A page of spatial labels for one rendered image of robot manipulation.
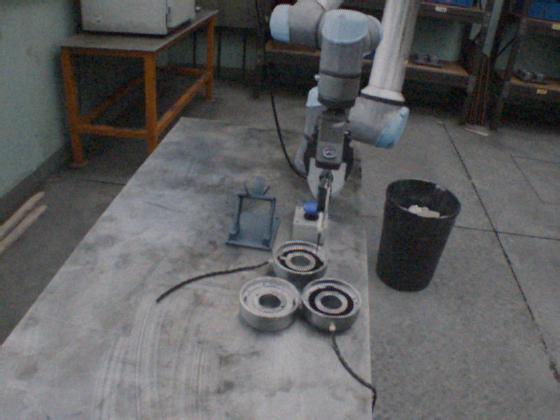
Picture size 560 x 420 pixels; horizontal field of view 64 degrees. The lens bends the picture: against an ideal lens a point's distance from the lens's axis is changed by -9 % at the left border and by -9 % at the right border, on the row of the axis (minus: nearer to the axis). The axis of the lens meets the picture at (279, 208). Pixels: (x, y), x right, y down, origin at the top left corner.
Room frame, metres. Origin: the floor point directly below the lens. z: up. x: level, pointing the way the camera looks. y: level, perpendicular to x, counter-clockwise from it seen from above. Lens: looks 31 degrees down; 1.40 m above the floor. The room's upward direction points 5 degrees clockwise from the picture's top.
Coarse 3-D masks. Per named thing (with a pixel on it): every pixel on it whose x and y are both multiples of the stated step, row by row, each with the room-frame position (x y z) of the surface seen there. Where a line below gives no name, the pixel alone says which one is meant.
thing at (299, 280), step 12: (300, 240) 0.81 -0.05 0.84; (276, 252) 0.77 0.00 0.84; (300, 252) 0.78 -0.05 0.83; (324, 252) 0.78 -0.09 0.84; (276, 264) 0.73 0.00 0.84; (288, 264) 0.74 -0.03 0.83; (300, 264) 0.78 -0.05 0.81; (312, 264) 0.75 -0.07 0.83; (324, 264) 0.74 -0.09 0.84; (288, 276) 0.71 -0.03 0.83; (300, 276) 0.70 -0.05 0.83; (312, 276) 0.71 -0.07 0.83
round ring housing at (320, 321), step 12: (312, 288) 0.68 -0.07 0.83; (348, 288) 0.68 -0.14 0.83; (324, 300) 0.66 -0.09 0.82; (336, 300) 0.66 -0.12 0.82; (360, 300) 0.64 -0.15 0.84; (312, 312) 0.61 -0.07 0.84; (336, 312) 0.62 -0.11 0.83; (312, 324) 0.61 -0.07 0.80; (324, 324) 0.59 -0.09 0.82; (336, 324) 0.59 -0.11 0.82; (348, 324) 0.60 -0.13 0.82
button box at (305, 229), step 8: (296, 216) 0.89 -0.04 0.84; (304, 216) 0.89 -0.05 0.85; (296, 224) 0.86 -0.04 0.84; (304, 224) 0.86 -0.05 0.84; (312, 224) 0.87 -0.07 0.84; (296, 232) 0.86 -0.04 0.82; (304, 232) 0.86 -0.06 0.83; (312, 232) 0.86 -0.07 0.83; (304, 240) 0.86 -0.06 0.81; (312, 240) 0.86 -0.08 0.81; (320, 240) 0.86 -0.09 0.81
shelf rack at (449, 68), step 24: (264, 0) 4.13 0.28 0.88; (360, 0) 4.07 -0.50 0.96; (384, 0) 4.06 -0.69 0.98; (480, 0) 4.29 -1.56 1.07; (264, 24) 4.16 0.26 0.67; (480, 48) 4.00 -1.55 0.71; (264, 72) 4.51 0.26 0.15; (408, 72) 4.04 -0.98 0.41; (432, 72) 4.02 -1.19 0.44; (456, 72) 4.11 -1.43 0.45; (456, 96) 4.39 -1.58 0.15
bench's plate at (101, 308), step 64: (192, 128) 1.44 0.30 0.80; (256, 128) 1.48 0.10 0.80; (128, 192) 1.01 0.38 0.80; (192, 192) 1.03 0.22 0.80; (128, 256) 0.75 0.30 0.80; (192, 256) 0.78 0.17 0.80; (256, 256) 0.80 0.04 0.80; (64, 320) 0.56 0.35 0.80; (128, 320) 0.58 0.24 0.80; (192, 320) 0.60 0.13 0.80; (0, 384) 0.41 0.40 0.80; (64, 384) 0.43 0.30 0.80; (128, 384) 0.44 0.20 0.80; (192, 384) 0.46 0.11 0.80; (256, 384) 0.47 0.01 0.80; (320, 384) 0.48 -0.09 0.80
